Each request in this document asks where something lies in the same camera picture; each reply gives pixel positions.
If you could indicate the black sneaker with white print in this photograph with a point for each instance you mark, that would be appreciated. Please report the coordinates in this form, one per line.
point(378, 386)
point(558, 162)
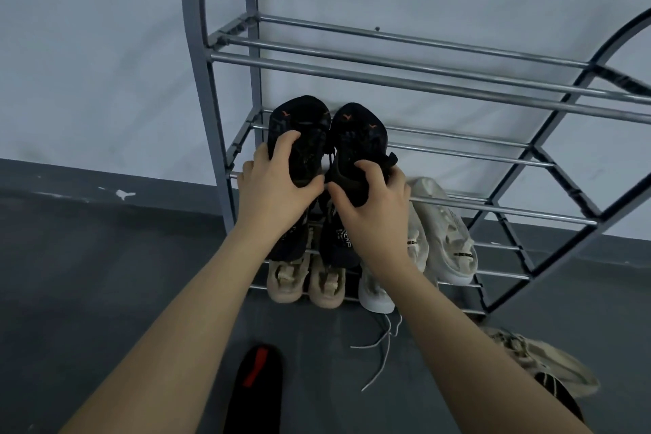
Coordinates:
point(290, 240)
point(338, 240)

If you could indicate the person's left forearm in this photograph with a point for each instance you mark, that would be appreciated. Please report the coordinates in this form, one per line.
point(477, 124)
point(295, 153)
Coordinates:
point(188, 337)

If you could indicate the person's right thumb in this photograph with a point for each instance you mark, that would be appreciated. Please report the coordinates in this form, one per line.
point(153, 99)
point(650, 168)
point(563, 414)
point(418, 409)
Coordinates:
point(340, 197)

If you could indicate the white sneaker with loose laces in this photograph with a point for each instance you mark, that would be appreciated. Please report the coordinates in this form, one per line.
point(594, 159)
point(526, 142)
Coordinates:
point(376, 294)

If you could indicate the white slip-on shoe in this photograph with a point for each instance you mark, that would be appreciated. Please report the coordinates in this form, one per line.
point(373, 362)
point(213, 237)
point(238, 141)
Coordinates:
point(450, 240)
point(419, 245)

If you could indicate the person's left thumb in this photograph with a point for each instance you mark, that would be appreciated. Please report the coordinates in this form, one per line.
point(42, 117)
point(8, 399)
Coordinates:
point(310, 185)

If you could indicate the beige sneaker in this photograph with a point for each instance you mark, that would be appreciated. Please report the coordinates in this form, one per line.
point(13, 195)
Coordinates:
point(547, 360)

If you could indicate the black shoe with red mark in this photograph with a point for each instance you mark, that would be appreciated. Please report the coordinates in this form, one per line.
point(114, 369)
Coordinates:
point(254, 393)

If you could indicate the person's right hand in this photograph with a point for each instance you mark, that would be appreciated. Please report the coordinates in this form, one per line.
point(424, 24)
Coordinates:
point(381, 225)

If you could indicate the person's right forearm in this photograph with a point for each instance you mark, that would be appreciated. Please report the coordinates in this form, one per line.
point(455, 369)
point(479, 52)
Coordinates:
point(457, 342)

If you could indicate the black shoe with orange marks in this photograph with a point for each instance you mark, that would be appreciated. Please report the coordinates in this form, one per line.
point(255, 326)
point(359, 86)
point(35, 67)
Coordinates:
point(305, 118)
point(356, 136)

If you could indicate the grey metal shoe rack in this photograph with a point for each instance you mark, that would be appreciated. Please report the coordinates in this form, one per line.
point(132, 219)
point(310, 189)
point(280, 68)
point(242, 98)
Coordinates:
point(407, 85)

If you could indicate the person's left hand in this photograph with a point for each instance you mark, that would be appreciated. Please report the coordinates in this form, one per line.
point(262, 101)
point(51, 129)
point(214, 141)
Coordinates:
point(267, 197)

